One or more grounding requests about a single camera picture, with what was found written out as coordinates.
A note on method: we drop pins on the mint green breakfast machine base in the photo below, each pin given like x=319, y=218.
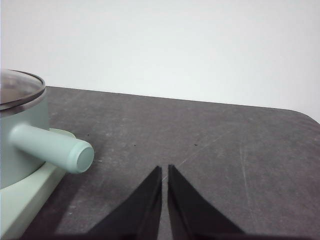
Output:
x=25, y=200

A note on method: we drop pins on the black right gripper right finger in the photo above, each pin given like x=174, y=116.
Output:
x=190, y=215

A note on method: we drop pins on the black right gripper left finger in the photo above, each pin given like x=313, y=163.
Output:
x=140, y=215

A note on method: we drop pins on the glass pot lid green knob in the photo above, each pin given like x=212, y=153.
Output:
x=20, y=87

